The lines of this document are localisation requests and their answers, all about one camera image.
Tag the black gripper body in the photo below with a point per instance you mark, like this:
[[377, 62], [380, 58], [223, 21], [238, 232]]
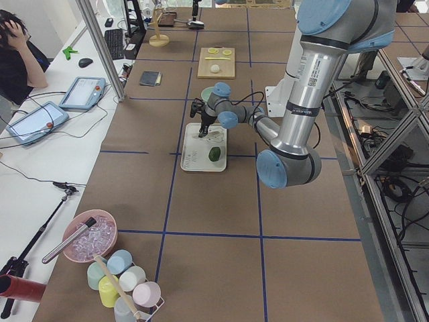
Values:
[[206, 118], [194, 10]]

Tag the white ceramic spoon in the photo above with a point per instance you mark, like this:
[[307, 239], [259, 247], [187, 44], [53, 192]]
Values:
[[214, 136]]

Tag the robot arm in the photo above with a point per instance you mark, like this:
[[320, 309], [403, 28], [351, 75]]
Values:
[[328, 30]]

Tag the mint green bowl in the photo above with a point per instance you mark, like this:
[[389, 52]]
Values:
[[205, 94]]

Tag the white steamed bun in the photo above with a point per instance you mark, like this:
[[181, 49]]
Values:
[[215, 68]]

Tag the steel tube in bowl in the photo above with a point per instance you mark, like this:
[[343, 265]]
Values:
[[61, 247]]

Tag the pink bowl with ice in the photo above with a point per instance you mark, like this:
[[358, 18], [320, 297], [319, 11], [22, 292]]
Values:
[[99, 239]]

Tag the steel scoop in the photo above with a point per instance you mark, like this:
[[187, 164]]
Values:
[[192, 24]]

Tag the cream bear serving tray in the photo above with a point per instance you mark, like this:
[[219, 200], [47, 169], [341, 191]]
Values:
[[195, 152]]

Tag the green avocado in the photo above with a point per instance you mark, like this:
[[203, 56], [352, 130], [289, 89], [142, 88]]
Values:
[[214, 154]]

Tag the wooden mug tree stand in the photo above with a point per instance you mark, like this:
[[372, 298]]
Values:
[[158, 40]]

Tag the yellow plastic knife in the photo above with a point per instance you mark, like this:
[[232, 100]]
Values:
[[216, 58]]

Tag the bamboo cutting board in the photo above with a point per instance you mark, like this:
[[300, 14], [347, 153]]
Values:
[[216, 63]]

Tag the grey folded cloth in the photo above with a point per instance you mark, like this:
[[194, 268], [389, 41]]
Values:
[[150, 78]]

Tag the black keyboard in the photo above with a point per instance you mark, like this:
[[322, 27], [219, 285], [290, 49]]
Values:
[[114, 41]]

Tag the black computer mouse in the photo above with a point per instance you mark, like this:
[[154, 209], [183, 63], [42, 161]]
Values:
[[84, 62]]

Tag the far blue teach pendant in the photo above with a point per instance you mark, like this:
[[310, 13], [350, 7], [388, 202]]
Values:
[[84, 93]]

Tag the blue teach pendant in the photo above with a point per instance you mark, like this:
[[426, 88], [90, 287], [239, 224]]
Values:
[[37, 124], [84, 93]]

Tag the green plastic clip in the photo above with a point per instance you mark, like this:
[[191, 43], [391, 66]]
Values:
[[68, 51]]

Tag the near blue teach pendant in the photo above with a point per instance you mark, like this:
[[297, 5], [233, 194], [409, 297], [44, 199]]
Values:
[[37, 124]]

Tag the person in black shirt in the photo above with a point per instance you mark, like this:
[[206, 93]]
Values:
[[23, 65]]

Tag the wooden stick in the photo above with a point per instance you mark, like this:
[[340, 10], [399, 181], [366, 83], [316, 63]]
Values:
[[137, 314]]

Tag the black tripod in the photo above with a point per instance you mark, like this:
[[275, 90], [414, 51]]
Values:
[[15, 266]]

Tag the red cylinder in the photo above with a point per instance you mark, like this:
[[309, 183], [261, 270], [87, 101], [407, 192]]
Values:
[[21, 289]]

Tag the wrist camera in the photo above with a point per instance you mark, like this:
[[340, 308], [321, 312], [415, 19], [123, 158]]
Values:
[[197, 107]]

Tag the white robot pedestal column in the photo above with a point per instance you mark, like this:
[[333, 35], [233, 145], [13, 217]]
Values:
[[294, 58]]

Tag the aluminium frame post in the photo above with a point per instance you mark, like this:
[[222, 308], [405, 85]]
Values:
[[95, 32]]

